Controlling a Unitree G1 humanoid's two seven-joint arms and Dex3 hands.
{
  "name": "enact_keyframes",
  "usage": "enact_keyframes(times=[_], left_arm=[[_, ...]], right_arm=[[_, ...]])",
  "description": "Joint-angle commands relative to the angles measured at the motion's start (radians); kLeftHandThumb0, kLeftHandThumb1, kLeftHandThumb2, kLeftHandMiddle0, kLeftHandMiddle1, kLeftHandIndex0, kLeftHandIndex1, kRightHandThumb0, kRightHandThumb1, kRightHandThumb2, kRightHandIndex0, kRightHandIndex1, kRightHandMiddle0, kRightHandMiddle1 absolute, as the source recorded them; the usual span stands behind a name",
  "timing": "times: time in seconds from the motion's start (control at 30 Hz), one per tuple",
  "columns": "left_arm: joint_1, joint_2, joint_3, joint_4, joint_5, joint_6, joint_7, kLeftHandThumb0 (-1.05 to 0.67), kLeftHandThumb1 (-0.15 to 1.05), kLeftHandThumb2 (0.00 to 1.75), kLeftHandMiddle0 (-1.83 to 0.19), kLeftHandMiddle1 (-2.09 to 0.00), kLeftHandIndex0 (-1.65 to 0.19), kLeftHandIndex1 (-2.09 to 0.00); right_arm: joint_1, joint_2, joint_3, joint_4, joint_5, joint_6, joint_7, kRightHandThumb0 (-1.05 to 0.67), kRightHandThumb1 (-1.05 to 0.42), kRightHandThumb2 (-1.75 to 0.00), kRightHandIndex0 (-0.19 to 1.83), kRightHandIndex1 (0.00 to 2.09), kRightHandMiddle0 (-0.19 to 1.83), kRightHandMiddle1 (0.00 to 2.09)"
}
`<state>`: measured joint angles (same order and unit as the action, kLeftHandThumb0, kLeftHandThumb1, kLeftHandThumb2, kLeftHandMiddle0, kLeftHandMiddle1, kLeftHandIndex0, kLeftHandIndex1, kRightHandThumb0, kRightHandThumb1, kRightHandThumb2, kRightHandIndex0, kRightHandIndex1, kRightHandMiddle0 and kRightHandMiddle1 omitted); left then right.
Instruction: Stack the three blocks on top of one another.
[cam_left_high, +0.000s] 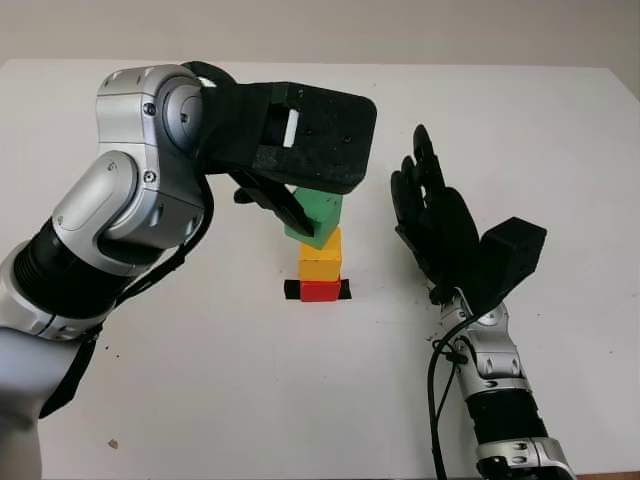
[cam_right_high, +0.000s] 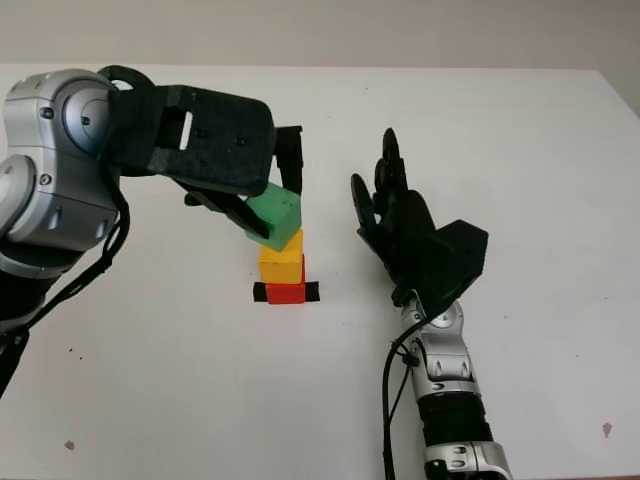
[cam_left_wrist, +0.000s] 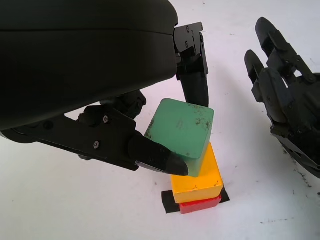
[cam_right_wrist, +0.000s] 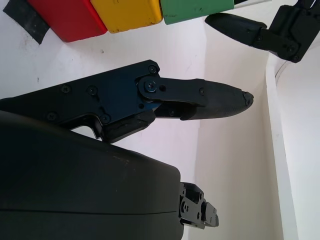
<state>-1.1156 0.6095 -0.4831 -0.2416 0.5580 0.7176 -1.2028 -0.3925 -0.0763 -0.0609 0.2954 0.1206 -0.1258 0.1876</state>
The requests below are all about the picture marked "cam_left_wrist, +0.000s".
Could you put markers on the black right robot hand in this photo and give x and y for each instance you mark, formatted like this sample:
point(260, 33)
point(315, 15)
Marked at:
point(285, 105)

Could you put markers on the red cube block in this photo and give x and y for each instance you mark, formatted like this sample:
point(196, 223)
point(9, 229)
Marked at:
point(200, 206)

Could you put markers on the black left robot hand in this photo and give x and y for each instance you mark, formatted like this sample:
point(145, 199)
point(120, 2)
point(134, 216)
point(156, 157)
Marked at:
point(75, 62)

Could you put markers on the yellow cube block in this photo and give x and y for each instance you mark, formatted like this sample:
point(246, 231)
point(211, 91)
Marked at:
point(200, 187)

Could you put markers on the black tape strip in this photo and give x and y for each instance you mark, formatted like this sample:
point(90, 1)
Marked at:
point(168, 202)

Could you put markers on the green cube block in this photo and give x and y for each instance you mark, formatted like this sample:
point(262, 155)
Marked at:
point(180, 127)

